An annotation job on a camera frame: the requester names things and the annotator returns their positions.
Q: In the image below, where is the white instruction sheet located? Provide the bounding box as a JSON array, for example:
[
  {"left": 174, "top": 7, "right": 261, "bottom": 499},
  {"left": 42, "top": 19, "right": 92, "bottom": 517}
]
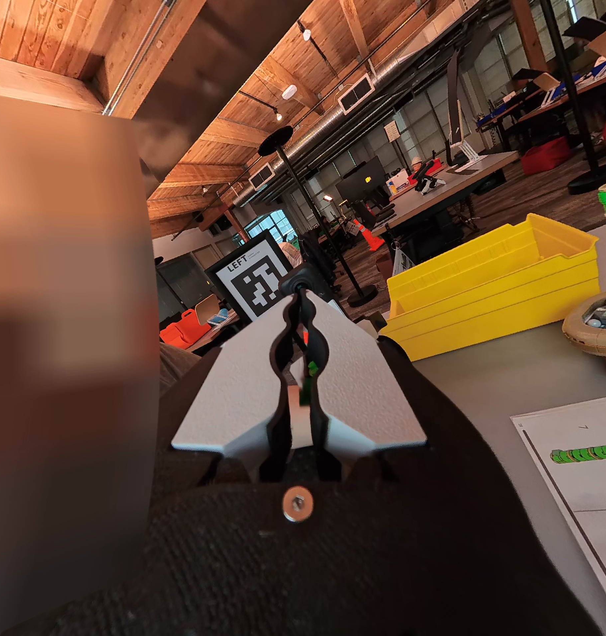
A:
[{"left": 511, "top": 395, "right": 606, "bottom": 592}]

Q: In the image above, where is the yellow plastic bin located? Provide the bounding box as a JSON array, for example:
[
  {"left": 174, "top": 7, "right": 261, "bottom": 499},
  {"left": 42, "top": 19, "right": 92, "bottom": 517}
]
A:
[{"left": 380, "top": 214, "right": 602, "bottom": 362}]

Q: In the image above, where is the black framed marker sign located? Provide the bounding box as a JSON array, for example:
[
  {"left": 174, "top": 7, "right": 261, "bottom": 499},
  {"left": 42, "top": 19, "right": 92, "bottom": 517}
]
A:
[{"left": 205, "top": 230, "right": 295, "bottom": 324}]

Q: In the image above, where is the green toy brick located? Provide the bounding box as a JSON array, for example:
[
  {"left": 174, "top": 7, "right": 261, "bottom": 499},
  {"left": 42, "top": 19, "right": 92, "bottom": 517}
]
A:
[{"left": 299, "top": 362, "right": 320, "bottom": 405}]

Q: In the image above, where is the tan toy pot base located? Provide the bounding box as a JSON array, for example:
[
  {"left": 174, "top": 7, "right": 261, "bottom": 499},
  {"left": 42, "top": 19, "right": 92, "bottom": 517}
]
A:
[{"left": 562, "top": 291, "right": 606, "bottom": 378}]

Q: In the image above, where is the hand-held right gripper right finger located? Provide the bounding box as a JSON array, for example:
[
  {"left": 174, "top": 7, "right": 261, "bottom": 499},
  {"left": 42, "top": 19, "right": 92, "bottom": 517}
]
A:
[{"left": 302, "top": 290, "right": 428, "bottom": 482}]

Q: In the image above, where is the black monitor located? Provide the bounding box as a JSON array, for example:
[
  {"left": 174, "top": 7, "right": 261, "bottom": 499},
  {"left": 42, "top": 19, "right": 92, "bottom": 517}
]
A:
[{"left": 335, "top": 156, "right": 389, "bottom": 209}]

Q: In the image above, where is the orange chair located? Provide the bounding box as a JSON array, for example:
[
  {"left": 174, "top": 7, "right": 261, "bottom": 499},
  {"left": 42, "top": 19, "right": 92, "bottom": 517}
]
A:
[{"left": 160, "top": 308, "right": 212, "bottom": 350}]

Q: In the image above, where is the red bean bag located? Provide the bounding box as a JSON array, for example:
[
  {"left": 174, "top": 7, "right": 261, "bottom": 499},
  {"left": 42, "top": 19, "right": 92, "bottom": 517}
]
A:
[{"left": 521, "top": 135, "right": 573, "bottom": 177}]

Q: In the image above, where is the silver air duct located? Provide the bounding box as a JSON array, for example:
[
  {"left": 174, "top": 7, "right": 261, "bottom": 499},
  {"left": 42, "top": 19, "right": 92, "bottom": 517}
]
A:
[{"left": 231, "top": 50, "right": 433, "bottom": 207}]

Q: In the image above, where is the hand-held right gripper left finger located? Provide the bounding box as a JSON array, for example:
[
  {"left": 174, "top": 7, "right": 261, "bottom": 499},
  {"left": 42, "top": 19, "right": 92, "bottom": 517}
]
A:
[{"left": 171, "top": 292, "right": 304, "bottom": 482}]

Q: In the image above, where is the orange traffic cone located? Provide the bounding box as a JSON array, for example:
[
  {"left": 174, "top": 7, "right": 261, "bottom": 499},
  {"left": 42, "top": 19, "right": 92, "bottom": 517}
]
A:
[{"left": 358, "top": 219, "right": 386, "bottom": 252}]

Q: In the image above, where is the black floor lamp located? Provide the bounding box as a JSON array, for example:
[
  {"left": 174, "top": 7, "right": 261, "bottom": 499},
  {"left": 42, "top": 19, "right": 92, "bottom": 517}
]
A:
[{"left": 258, "top": 126, "right": 379, "bottom": 307}]

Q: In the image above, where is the grey table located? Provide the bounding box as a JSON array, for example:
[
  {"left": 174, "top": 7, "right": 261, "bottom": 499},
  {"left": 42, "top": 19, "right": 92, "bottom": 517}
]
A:
[{"left": 372, "top": 150, "right": 520, "bottom": 237}]

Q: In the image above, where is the black pole stand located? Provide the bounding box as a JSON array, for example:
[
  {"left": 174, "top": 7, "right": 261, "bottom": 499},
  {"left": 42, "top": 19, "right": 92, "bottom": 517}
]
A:
[{"left": 539, "top": 0, "right": 606, "bottom": 195}]

